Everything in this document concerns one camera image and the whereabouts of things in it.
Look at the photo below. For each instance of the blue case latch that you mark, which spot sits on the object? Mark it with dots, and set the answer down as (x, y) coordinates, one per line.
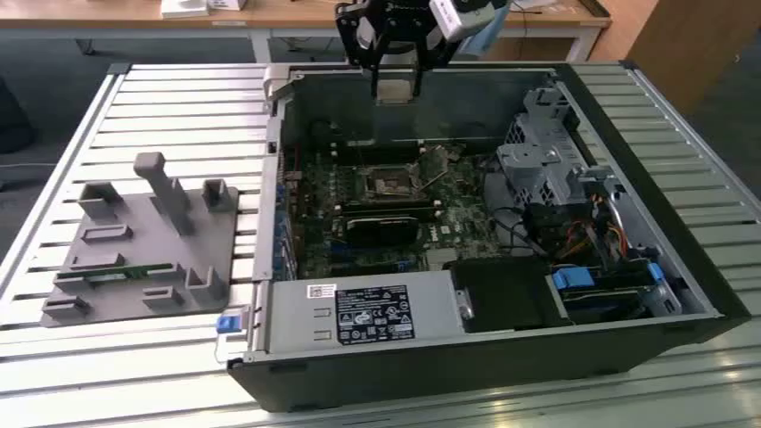
(231, 323)

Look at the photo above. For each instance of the black PC case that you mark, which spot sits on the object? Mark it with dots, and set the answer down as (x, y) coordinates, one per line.
(416, 379)

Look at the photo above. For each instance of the blue plastic clip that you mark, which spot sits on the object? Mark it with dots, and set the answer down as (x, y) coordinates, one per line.
(655, 273)

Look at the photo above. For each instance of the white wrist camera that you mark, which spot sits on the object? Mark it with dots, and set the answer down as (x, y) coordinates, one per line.
(452, 18)

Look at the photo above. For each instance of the small silver heatsink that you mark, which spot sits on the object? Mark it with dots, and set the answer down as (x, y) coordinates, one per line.
(442, 258)

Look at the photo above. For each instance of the black RAM stick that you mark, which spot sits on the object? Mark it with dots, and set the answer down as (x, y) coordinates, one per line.
(356, 208)

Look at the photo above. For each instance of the blue disk carrier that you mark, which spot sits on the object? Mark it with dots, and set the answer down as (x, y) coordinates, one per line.
(572, 280)

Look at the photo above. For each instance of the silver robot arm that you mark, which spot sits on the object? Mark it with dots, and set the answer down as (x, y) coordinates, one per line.
(371, 35)

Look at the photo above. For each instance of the black graphics card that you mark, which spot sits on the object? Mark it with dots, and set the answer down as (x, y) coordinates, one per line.
(380, 232)

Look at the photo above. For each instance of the wooden cabinet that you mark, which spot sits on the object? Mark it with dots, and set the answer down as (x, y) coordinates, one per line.
(696, 44)

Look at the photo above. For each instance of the silver CPU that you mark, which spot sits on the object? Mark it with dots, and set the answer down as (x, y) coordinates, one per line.
(395, 91)

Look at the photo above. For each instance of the silver power supply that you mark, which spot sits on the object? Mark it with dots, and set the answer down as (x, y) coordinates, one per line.
(298, 312)

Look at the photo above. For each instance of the green motherboard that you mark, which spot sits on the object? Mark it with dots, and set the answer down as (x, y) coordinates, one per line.
(464, 214)

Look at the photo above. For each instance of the silver drive cage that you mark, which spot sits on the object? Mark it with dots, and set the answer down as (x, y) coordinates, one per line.
(535, 165)

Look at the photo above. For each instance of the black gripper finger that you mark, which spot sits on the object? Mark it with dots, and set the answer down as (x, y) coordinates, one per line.
(348, 35)
(420, 71)

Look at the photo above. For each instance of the CPU socket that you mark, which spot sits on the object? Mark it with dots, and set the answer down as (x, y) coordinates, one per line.
(392, 183)

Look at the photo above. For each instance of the grey parts rack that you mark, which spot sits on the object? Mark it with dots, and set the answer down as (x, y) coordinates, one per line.
(148, 249)

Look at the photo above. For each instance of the white box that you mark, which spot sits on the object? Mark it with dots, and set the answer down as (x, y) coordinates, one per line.
(184, 9)

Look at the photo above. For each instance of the green RAM stick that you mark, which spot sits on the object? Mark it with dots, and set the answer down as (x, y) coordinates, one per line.
(140, 271)

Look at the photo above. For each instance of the black plastic duct cover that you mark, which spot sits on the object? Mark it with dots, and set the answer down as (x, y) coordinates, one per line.
(506, 294)

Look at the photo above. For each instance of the wooden desk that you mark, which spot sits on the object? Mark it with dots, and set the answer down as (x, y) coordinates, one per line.
(119, 22)

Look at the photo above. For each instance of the thin metal locking lever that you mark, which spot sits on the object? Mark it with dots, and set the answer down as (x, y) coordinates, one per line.
(438, 177)

